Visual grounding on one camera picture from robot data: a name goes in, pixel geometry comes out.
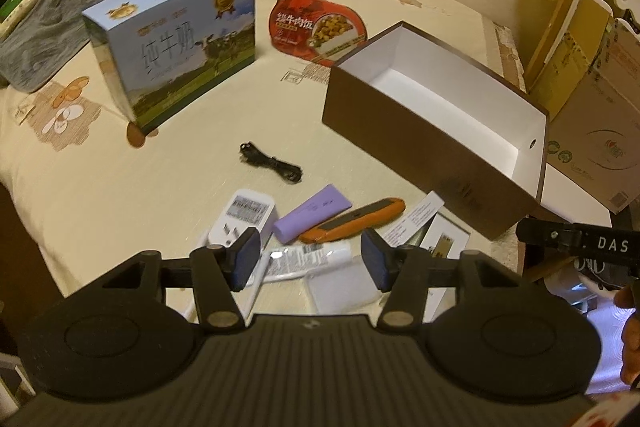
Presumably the purple tube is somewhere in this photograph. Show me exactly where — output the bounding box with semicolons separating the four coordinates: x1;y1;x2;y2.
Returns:
272;183;353;244

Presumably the large printed cardboard box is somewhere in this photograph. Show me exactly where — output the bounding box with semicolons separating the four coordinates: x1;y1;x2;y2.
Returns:
547;14;640;214

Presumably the small white picture box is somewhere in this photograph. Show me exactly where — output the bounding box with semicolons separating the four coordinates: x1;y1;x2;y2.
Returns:
417;212;472;260

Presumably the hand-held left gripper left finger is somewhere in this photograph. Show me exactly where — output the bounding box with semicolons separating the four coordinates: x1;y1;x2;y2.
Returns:
102;228;263;328

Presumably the cream printed bedsheet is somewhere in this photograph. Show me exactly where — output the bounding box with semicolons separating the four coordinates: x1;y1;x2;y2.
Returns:
0;0;531;308

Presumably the white printed tube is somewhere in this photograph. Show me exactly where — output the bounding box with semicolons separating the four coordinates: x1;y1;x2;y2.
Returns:
257;241;352;284

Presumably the clear plastic case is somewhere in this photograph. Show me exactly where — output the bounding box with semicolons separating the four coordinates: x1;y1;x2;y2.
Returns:
306;257;386;315

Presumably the brown storage box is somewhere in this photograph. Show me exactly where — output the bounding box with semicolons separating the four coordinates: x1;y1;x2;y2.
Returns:
321;21;550;240

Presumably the person's right hand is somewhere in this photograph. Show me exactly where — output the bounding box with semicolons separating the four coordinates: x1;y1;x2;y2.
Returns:
614;284;640;385

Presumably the yellow flattened cardboard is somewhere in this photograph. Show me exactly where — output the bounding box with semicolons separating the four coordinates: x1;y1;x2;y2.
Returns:
525;0;608;118

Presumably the white paper leaflet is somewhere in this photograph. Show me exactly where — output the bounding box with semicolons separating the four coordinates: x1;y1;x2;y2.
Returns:
378;191;446;248

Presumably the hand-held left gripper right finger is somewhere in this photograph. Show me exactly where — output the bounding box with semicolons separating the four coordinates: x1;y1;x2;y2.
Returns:
360;228;521;328

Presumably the red instant rice bowl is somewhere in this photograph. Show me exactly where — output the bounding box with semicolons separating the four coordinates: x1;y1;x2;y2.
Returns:
268;0;369;68

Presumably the grey cloth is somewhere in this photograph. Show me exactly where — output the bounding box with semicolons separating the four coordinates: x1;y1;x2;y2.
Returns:
0;0;121;94

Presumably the white furniture top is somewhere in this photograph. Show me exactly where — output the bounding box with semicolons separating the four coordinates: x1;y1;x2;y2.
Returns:
539;162;613;228

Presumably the blue milk carton box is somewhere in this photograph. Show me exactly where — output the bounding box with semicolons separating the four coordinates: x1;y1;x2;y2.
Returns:
81;0;258;130

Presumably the black cable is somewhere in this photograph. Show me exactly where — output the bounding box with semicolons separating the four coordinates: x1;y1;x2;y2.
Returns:
239;142;304;185

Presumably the white power adapter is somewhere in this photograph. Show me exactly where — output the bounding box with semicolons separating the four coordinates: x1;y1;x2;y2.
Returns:
202;189;276;253

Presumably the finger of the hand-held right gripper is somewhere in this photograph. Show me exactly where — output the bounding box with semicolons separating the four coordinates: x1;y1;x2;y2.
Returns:
516;218;581;253

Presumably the orange utility knife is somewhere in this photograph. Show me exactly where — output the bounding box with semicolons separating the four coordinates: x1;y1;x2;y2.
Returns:
299;198;406;244

